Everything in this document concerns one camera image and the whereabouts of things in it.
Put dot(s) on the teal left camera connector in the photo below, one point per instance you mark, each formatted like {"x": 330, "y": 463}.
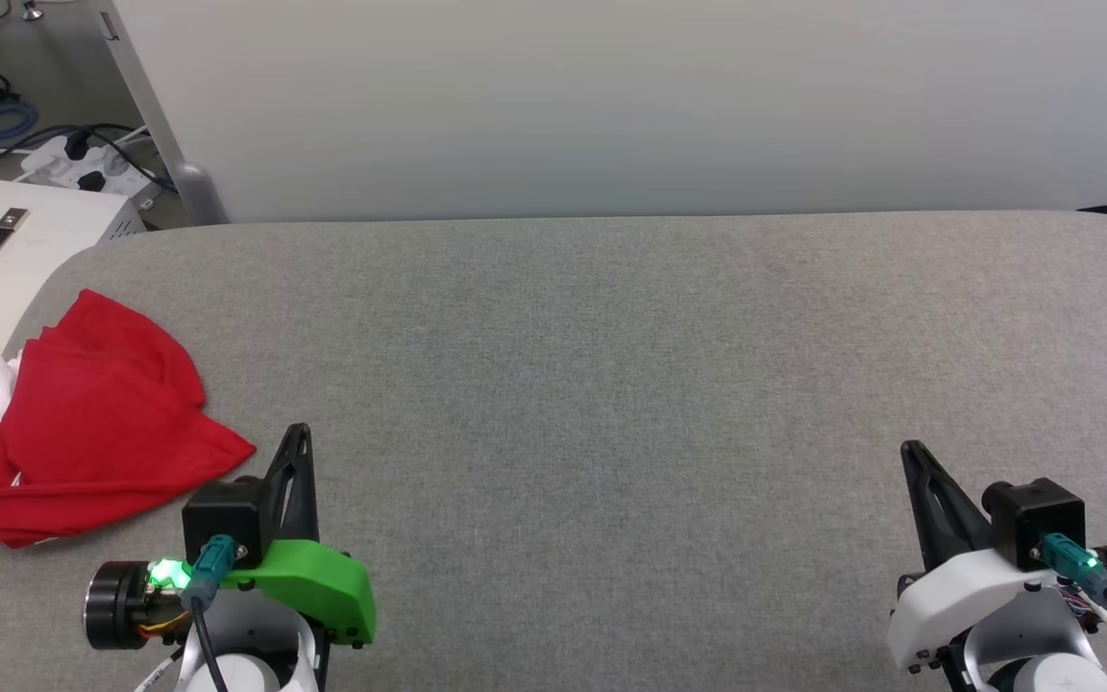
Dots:
{"x": 210, "y": 567}

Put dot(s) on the white partition panel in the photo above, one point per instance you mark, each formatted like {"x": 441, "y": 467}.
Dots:
{"x": 611, "y": 96}

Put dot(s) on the teal right camera connector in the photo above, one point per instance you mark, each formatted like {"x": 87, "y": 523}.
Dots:
{"x": 1072, "y": 562}

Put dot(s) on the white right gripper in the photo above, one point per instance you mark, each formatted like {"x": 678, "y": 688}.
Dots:
{"x": 957, "y": 596}

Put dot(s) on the black power plug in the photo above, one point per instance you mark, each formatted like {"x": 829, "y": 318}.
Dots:
{"x": 77, "y": 146}
{"x": 89, "y": 182}

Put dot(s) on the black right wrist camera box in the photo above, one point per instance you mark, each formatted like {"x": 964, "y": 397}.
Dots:
{"x": 1034, "y": 519}

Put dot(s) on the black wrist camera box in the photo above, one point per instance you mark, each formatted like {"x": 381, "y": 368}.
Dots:
{"x": 222, "y": 514}
{"x": 1034, "y": 519}

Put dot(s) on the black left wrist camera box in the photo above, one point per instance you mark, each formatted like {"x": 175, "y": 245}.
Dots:
{"x": 222, "y": 514}

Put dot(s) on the red cloth garment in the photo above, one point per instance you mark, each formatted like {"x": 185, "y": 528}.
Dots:
{"x": 102, "y": 423}

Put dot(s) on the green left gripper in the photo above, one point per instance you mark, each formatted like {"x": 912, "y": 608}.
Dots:
{"x": 323, "y": 581}

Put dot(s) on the teal camera connector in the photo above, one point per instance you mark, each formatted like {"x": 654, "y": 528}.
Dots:
{"x": 1072, "y": 562}
{"x": 210, "y": 567}

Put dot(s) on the white equipment box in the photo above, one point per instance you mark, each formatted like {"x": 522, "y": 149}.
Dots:
{"x": 54, "y": 226}

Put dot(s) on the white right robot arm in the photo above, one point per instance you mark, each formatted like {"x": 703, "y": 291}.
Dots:
{"x": 1024, "y": 663}

